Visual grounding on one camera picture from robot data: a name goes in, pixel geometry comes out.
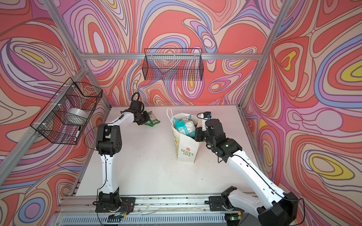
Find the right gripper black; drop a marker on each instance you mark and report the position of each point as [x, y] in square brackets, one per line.
[199, 131]

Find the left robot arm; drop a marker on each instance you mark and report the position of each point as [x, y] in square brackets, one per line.
[109, 144]

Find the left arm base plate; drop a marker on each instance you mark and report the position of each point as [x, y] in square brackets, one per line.
[125, 205]

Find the white paper bag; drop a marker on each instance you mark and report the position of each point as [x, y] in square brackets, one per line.
[186, 147]

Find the green snack bag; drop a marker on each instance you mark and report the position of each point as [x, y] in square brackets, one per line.
[152, 120]

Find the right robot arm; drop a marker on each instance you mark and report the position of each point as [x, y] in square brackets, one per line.
[272, 206]

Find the teal snack bag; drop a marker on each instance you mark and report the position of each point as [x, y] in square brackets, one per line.
[185, 126]

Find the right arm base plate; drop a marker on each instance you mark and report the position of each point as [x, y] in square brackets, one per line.
[220, 203]

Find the silver tape roll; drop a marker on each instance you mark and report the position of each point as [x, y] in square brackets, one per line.
[78, 112]

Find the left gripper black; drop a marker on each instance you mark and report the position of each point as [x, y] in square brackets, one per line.
[147, 117]

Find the black wire basket left wall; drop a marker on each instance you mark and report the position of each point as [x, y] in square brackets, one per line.
[59, 127]

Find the black wire basket back wall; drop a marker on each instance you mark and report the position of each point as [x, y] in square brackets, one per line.
[173, 64]

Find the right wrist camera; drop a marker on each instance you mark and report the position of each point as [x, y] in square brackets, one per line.
[203, 117]

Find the black wire basket wall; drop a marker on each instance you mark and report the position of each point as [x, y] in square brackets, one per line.
[59, 127]
[173, 64]

